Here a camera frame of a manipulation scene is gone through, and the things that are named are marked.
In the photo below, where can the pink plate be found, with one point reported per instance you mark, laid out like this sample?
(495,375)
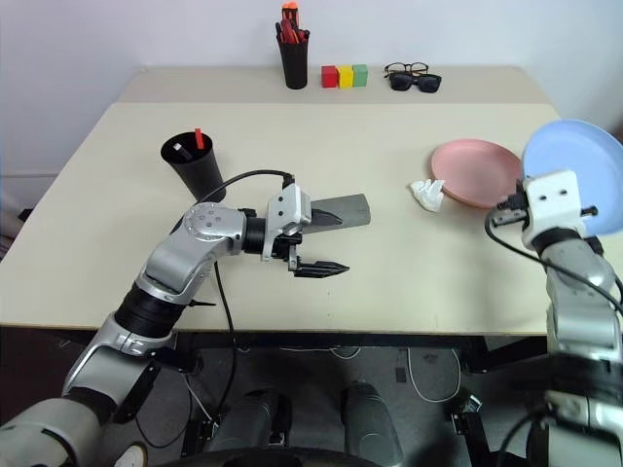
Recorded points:
(474,168)

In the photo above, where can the dark rounded shape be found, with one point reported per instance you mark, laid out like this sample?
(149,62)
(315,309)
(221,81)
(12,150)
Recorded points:
(370,420)
(250,416)

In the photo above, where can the crumpled white tissue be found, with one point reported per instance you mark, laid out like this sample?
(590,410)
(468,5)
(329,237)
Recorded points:
(429,194)

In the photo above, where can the black table leg foot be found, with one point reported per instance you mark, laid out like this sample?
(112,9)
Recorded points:
(469,428)

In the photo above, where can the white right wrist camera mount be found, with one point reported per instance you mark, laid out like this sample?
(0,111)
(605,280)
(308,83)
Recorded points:
(555,204)

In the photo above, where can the black table frame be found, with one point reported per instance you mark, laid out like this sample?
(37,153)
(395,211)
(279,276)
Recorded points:
(511,352)

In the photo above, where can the black pen holder with pens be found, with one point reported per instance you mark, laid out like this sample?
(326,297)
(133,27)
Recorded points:
(294,65)

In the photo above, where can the black plastic cup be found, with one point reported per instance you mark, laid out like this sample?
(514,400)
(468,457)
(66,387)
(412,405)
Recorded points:
(202,172)

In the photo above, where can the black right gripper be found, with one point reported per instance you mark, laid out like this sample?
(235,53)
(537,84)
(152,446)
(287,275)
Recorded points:
(513,211)

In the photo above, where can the green block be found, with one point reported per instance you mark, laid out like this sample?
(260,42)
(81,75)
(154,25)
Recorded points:
(360,76)

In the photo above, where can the small black floor block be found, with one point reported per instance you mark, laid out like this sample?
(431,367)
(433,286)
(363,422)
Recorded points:
(400,375)

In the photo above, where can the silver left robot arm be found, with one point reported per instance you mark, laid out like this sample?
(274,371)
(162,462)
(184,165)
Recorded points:
(165,258)

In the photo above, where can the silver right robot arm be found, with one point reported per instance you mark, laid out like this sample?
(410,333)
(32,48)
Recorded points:
(579,265)

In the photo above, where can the black sunglasses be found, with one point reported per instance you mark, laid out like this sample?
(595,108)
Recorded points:
(401,82)

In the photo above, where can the black frame glasses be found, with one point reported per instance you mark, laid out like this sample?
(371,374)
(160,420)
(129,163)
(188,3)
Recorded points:
(388,69)

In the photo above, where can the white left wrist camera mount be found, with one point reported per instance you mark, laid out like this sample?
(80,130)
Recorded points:
(287,206)

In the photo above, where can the blue plate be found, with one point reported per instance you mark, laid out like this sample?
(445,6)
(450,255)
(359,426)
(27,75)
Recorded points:
(574,146)

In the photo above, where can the red block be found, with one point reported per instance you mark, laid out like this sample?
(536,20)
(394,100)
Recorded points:
(329,78)

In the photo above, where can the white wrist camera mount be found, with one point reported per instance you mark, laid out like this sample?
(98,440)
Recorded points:
(287,206)
(555,204)

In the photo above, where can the yellow block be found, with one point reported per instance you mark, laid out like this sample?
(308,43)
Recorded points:
(346,78)

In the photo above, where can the red marker pen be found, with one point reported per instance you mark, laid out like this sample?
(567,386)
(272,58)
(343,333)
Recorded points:
(199,138)

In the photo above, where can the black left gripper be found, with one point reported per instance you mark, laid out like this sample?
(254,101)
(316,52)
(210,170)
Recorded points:
(290,241)

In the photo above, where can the grey glasses case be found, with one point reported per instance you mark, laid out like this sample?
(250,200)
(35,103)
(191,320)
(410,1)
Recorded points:
(353,209)

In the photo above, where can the orange capped tool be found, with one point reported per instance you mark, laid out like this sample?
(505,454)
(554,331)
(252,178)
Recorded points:
(291,13)

